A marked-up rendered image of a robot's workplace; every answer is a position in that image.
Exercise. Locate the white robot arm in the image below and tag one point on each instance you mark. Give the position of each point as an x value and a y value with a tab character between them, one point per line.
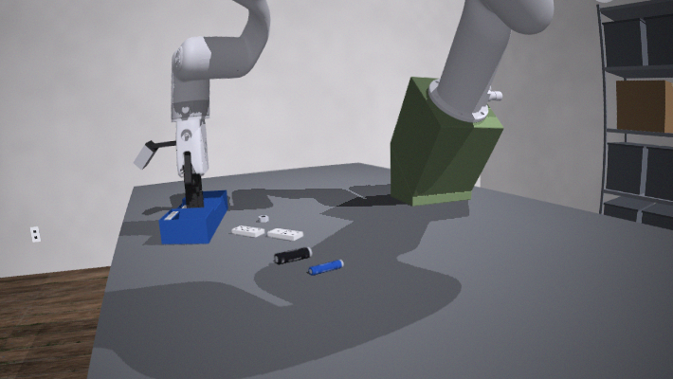
479	43

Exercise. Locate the blue battery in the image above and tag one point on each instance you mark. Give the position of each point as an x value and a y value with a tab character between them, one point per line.
325	267

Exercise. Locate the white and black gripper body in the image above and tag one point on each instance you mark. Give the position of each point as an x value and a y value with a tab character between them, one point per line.
195	128

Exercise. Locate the white domino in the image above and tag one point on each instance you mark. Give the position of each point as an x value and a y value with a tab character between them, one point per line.
248	231
285	234

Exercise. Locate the blue rack of labelled bins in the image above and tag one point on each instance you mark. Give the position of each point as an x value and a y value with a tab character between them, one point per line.
193	229

